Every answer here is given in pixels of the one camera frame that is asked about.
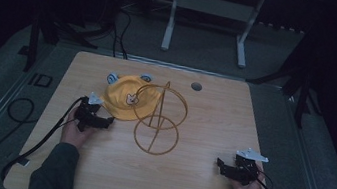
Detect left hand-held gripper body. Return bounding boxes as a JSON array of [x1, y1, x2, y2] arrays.
[[71, 90, 106, 135]]

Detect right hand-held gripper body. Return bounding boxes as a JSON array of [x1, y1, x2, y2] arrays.
[[229, 146, 271, 189]]

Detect yellow hat with ears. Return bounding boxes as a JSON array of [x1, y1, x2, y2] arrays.
[[98, 67, 165, 127]]

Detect person's left hand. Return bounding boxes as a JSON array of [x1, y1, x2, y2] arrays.
[[59, 114, 98, 152]]

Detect grey table grommet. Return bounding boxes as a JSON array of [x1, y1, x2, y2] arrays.
[[189, 81, 204, 92]]

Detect black tripod stand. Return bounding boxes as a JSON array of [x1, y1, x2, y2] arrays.
[[239, 17, 336, 132]]

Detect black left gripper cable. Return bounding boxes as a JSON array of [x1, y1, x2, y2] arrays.
[[0, 86, 87, 189]]

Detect gold wire hat stand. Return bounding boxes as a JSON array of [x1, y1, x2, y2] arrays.
[[126, 76, 193, 160]]

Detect black looped floor cable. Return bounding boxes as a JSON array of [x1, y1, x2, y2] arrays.
[[0, 94, 37, 189]]

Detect black hanging cables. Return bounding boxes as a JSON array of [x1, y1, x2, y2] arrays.
[[107, 5, 136, 61]]

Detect black stand with cables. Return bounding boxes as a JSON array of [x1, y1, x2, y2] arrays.
[[15, 0, 122, 86]]

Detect white metal table frame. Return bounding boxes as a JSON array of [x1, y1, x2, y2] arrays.
[[158, 0, 267, 71]]

